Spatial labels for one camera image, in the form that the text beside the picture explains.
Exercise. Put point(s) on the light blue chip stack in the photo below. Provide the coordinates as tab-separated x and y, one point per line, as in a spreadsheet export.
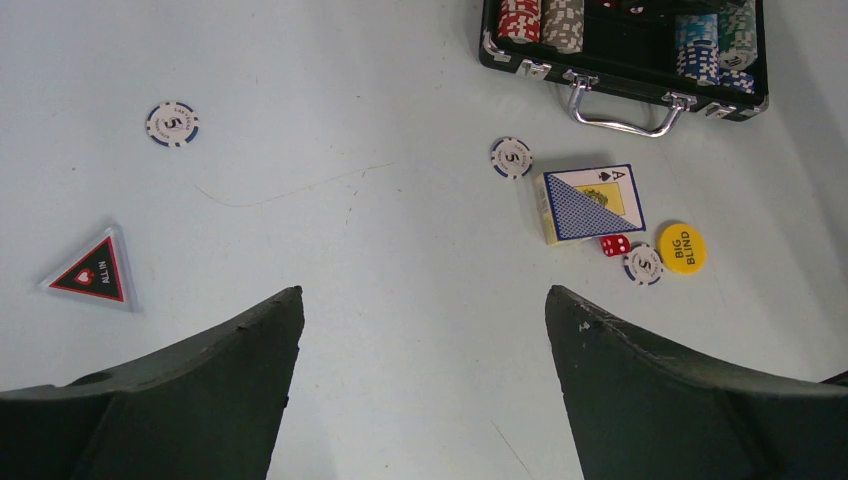
696	40

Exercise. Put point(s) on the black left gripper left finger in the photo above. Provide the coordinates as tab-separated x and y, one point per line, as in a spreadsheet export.
207	407

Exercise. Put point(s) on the black poker set case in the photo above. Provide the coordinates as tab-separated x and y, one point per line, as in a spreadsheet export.
629	52

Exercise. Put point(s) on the red die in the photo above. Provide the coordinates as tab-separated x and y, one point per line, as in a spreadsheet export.
615	245

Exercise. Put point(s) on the all in triangle button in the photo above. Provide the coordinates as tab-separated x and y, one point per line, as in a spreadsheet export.
99	273

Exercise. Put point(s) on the grey poker chip stack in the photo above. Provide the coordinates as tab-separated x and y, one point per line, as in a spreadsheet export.
563	25

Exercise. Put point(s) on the red poker chip stack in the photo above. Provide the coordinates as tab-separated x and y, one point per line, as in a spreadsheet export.
519	21

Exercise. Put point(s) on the white blue poker chip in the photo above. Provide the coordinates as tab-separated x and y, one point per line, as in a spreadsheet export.
172	124

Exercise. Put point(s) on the white poker chip near deck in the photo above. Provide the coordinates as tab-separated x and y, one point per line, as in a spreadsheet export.
511	157

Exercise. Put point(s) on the green poker chip stack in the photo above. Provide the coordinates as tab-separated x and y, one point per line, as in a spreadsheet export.
738	49

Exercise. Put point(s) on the white poker chip by die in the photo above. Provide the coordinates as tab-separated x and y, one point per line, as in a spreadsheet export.
643	265

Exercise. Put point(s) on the blue playing card deck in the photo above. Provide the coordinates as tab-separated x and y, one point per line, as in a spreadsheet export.
586	203

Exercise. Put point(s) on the yellow big blind button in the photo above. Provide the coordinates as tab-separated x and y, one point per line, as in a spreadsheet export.
682	249

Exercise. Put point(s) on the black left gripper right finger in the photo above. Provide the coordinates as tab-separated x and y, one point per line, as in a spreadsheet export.
641	406

